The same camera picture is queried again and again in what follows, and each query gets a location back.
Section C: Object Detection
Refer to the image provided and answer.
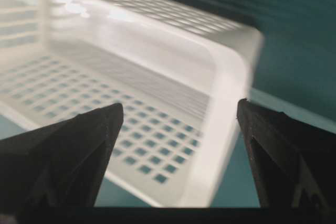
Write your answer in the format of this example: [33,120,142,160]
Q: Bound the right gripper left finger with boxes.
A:
[1,103,123,223]

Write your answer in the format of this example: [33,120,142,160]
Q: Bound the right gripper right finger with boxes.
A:
[237,99,335,223]

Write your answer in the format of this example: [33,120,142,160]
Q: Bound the white perforated plastic basket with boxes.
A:
[1,0,263,207]

